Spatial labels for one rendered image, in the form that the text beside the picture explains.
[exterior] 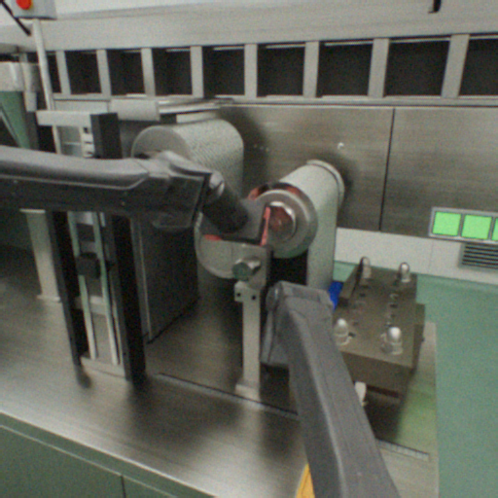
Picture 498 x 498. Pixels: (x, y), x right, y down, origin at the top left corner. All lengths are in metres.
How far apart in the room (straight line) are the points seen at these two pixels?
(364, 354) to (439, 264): 2.84
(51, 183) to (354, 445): 0.35
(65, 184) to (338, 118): 0.73
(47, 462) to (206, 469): 0.39
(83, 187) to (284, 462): 0.55
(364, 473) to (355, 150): 0.80
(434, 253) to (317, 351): 3.15
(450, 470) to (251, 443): 1.41
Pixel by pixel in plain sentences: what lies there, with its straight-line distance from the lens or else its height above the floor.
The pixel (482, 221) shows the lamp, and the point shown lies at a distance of 1.05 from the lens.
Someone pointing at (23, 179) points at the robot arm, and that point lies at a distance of 0.42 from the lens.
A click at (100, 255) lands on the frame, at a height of 1.18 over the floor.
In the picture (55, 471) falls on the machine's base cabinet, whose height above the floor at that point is 0.75.
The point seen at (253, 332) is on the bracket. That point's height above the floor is 1.03.
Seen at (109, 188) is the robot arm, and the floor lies 1.38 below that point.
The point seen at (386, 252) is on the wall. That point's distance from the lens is 3.58.
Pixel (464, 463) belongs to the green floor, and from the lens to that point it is 2.16.
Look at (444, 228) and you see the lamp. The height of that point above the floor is 1.17.
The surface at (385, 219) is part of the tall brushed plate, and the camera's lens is 1.06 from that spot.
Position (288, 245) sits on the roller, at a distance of 0.76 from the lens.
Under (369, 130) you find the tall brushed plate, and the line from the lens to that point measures 1.02.
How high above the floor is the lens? 1.48
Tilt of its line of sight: 21 degrees down
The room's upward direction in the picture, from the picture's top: straight up
